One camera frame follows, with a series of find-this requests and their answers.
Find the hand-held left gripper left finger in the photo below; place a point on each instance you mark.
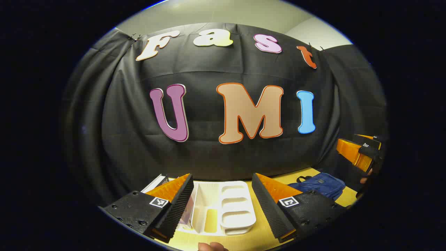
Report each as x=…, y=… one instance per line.
x=177, y=209

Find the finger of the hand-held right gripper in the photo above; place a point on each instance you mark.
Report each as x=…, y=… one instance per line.
x=352, y=151
x=371, y=141

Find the blue schoolbag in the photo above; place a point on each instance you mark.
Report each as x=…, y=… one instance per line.
x=320, y=184

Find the white plastic bookshelf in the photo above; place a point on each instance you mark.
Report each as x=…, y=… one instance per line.
x=233, y=209

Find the white book with dark cover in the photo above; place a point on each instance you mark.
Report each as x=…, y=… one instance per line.
x=155, y=182

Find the black backdrop cloth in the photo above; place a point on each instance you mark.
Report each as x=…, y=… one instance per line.
x=209, y=69

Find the pink cover book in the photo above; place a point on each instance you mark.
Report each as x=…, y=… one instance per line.
x=188, y=211

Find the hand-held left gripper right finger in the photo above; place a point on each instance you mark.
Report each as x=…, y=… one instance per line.
x=268, y=209

